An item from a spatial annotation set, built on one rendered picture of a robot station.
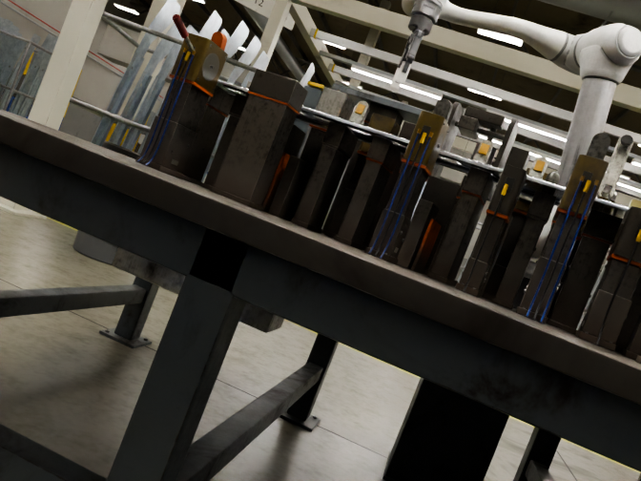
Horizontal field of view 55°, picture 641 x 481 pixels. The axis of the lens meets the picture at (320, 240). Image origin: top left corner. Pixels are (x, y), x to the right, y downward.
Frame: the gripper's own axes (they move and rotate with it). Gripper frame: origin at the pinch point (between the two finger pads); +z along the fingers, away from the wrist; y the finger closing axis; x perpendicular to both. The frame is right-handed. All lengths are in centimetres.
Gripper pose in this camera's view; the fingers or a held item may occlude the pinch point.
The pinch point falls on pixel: (399, 78)
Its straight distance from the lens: 205.8
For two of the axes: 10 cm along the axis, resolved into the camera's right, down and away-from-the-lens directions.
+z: -3.6, 9.3, 0.2
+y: 0.7, 0.5, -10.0
